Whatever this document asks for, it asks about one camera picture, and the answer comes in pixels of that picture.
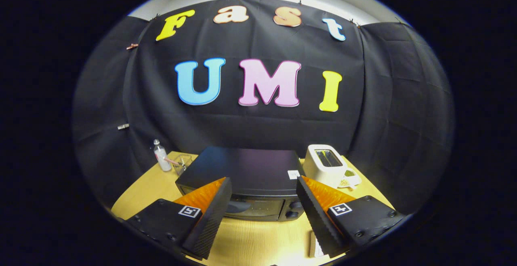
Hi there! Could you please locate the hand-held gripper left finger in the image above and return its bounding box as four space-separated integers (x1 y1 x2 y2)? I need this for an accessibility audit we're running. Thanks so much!
125 177 233 260

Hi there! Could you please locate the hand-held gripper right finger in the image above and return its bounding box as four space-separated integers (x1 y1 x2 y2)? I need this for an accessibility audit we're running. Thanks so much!
296 176 406 258

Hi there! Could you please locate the black toaster oven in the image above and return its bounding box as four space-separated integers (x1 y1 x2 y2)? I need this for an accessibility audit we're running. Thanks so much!
175 146 306 222

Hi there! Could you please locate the white pop-up toaster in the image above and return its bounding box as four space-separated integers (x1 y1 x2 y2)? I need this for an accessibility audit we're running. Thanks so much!
303 144 348 188

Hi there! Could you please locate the white rectangular tray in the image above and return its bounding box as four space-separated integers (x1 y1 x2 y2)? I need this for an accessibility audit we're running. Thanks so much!
309 231 326 258

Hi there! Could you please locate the white divided plate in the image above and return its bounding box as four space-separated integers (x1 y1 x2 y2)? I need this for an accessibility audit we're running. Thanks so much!
337 165 363 189

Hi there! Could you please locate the small clear plastic bottle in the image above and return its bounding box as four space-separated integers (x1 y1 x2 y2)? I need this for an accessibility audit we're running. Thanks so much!
153 139 172 172

